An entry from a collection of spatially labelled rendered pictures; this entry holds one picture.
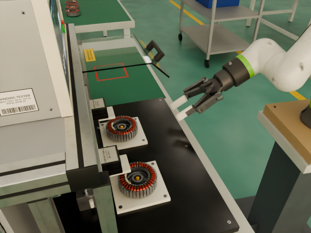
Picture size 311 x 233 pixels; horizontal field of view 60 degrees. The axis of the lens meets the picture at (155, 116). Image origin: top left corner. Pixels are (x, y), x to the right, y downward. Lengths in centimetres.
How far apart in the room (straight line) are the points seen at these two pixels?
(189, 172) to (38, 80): 55
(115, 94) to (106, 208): 80
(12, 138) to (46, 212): 13
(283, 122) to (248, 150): 105
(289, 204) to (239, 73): 64
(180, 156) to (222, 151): 120
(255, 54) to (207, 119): 144
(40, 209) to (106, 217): 12
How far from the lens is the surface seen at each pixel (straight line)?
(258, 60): 98
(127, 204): 77
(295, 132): 108
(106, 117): 88
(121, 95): 124
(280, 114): 115
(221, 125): 231
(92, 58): 85
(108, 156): 70
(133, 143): 93
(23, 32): 45
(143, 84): 131
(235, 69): 97
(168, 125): 102
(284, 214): 140
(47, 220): 53
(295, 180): 122
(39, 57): 46
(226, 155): 206
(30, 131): 51
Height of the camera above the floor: 141
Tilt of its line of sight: 37 degrees down
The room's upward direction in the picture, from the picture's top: straight up
